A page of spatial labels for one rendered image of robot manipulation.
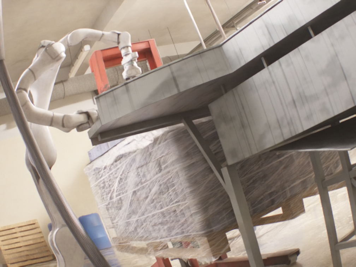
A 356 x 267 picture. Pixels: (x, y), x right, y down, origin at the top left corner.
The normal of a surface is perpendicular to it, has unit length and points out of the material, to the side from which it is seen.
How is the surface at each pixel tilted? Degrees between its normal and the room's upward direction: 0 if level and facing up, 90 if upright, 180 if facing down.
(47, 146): 90
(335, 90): 90
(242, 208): 90
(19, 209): 90
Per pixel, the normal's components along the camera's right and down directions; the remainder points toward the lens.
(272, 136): -0.85, 0.22
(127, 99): -0.30, -0.03
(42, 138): 0.50, -0.28
